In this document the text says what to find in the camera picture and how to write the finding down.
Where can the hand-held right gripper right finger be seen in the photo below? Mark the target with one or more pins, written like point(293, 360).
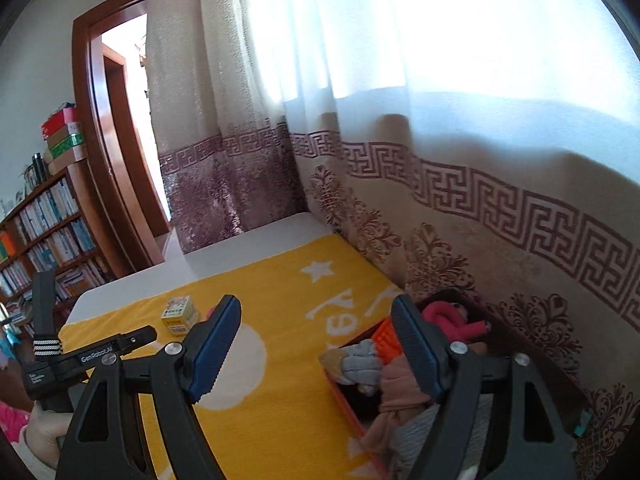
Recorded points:
point(415, 352)

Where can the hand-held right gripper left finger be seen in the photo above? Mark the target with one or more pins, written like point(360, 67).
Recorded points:
point(215, 345)

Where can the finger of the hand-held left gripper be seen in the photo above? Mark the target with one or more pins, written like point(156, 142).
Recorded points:
point(137, 336)

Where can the orange cube toy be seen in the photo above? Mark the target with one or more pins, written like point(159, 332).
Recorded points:
point(385, 340)

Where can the small pink foam roller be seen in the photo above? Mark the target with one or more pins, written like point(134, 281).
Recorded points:
point(212, 312)

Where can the dusty pink knotted cloth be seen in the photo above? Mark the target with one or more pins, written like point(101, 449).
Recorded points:
point(400, 385)

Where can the large pink foam roller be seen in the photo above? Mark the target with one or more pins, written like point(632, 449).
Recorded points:
point(440, 317)

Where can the small yellow box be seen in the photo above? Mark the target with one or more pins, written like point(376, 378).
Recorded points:
point(179, 312)

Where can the grey and tan sock ball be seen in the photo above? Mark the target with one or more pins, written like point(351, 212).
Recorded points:
point(360, 365)

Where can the red cardboard box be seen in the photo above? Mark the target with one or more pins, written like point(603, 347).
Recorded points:
point(345, 405)

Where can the person's left hand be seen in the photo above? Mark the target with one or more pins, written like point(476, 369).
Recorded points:
point(45, 435)

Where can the yellow and white blanket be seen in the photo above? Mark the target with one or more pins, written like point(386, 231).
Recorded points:
point(280, 310)

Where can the beige floral curtain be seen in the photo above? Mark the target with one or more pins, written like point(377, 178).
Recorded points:
point(500, 260)

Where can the large wooden bookshelf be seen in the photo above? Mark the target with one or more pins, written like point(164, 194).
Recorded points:
point(45, 230)

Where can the beige curtain mauve hem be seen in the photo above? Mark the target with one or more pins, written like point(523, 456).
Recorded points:
point(225, 185)

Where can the tan cardboard box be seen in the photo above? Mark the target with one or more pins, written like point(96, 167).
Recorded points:
point(65, 162)

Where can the black bottle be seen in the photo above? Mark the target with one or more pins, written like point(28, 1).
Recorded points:
point(39, 167)

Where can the green box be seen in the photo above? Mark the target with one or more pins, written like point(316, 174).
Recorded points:
point(67, 144)

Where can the red gift box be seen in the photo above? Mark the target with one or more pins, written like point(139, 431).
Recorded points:
point(57, 120)

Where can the sheer white curtain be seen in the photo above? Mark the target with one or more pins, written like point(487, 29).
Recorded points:
point(450, 35)

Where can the wooden door frame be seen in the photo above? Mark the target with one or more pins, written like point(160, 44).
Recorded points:
point(95, 110)

